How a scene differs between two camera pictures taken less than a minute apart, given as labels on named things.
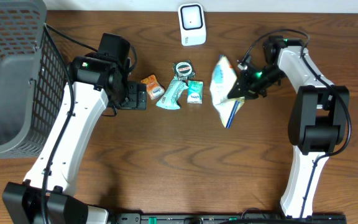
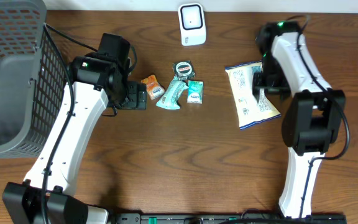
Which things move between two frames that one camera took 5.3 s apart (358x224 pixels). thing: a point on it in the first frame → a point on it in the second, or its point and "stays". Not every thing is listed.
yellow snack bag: (224, 78) → (250, 112)
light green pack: (169, 99) stays
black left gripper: (133, 102) stays
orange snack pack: (154, 89) stays
